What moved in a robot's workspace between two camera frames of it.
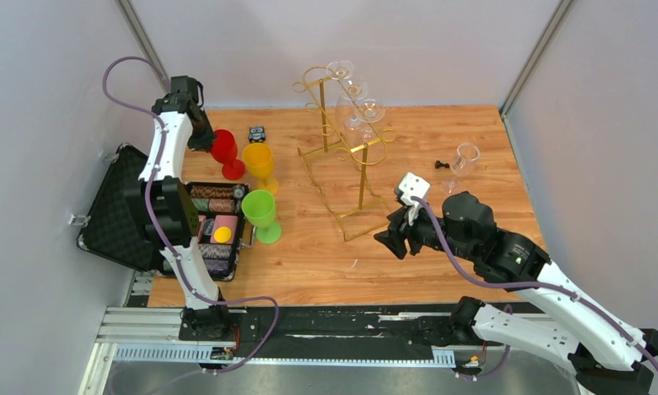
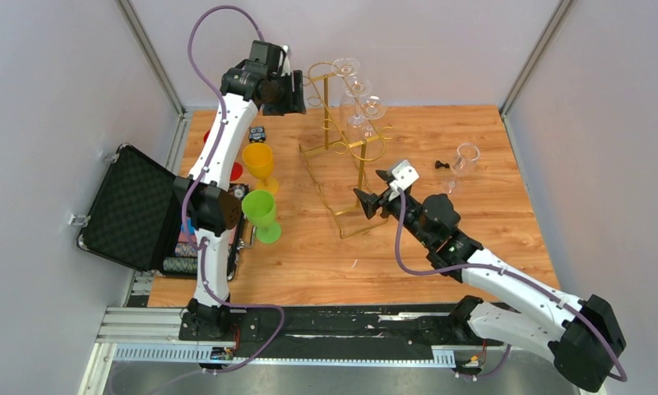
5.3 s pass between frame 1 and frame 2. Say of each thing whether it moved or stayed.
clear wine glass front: stayed
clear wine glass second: stayed
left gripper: moved
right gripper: moved
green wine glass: stayed
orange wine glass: stayed
